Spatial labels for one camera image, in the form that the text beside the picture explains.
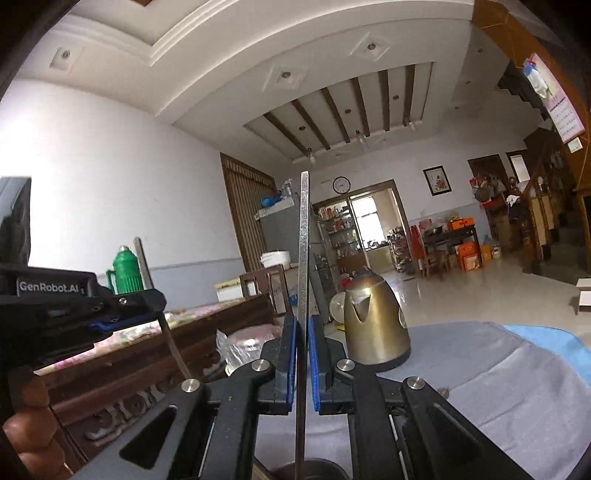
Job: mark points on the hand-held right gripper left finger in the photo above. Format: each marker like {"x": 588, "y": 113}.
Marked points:
{"x": 288, "y": 364}

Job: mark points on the grey metal utensil holder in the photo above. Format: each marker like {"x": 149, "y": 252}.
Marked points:
{"x": 328, "y": 470}

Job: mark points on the gold electric kettle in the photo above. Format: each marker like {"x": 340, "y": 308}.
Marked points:
{"x": 374, "y": 327}

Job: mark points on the white rice cooker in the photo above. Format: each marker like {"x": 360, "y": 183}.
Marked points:
{"x": 274, "y": 260}

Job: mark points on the wooden slatted panel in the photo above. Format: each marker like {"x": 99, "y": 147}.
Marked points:
{"x": 244, "y": 207}

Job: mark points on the glass display cabinet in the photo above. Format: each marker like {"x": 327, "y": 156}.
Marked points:
{"x": 339, "y": 230}

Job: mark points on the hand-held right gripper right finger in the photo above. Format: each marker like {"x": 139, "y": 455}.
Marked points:
{"x": 315, "y": 364}

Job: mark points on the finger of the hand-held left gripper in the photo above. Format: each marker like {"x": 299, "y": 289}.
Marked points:
{"x": 138, "y": 302}
{"x": 106, "y": 326}

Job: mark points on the wooden chair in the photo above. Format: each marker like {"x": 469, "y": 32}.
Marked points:
{"x": 263, "y": 272}

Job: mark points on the white stool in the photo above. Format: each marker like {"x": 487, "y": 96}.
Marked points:
{"x": 584, "y": 300}

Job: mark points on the person's left hand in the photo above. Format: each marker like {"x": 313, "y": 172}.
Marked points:
{"x": 32, "y": 443}

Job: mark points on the dark wooden table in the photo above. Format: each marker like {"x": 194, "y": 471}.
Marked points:
{"x": 445, "y": 235}

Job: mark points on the grey tablecloth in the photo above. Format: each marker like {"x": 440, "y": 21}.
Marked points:
{"x": 461, "y": 392}

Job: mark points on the white foam box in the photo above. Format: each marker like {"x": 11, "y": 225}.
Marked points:
{"x": 228, "y": 290}

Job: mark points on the dark metal chopstick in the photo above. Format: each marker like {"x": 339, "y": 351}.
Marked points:
{"x": 173, "y": 344}

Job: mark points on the green thermos jug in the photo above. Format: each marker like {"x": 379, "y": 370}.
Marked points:
{"x": 127, "y": 274}

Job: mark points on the blue cloth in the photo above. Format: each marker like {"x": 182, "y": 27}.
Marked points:
{"x": 554, "y": 344}

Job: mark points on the silver metal chopstick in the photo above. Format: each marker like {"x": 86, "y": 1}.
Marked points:
{"x": 304, "y": 254}

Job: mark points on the clear plastic bag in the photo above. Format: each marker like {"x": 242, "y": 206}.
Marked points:
{"x": 240, "y": 350}

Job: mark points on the framed wall picture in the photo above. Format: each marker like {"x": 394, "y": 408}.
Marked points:
{"x": 437, "y": 181}

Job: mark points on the grey refrigerator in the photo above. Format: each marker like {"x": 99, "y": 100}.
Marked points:
{"x": 279, "y": 230}

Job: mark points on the blue plastic bag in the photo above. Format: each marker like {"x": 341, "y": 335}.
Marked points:
{"x": 271, "y": 201}

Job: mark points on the pink wall calendar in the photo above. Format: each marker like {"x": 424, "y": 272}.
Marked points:
{"x": 561, "y": 108}

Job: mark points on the orange box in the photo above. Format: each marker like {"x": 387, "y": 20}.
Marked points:
{"x": 461, "y": 223}

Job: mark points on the round wall clock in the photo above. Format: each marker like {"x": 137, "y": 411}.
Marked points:
{"x": 341, "y": 185}

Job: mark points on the wooden staircase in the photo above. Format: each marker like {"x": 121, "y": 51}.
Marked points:
{"x": 540, "y": 221}

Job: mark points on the orange carton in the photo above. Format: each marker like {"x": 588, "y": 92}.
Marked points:
{"x": 470, "y": 258}

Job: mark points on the carved dark wooden bench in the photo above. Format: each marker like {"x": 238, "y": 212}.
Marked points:
{"x": 138, "y": 364}

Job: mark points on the wooden door frame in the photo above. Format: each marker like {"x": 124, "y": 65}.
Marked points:
{"x": 401, "y": 217}

